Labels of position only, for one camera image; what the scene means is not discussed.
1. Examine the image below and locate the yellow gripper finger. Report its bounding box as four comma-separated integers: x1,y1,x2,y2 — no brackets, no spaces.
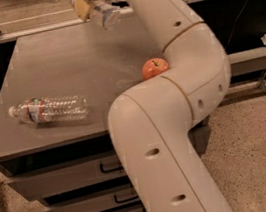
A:
74,0,92,22

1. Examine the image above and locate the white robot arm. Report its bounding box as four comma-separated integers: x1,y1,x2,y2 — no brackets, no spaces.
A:
85,0,234,212

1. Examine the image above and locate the clear plastic water bottle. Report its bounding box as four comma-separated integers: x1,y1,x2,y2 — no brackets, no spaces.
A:
8,95,89,124

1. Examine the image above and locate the red apple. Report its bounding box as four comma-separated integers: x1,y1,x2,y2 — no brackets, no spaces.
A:
142,57,170,80

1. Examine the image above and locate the grey drawer cabinet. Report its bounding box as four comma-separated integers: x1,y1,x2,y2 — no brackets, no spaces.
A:
0,0,238,212

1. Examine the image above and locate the top grey drawer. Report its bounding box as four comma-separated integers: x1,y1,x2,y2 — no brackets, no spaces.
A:
2,123,219,205

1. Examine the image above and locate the black cable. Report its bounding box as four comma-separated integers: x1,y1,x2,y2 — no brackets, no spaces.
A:
216,0,264,53

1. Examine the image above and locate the middle grey drawer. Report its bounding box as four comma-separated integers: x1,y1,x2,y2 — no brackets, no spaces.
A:
45,176,139,212

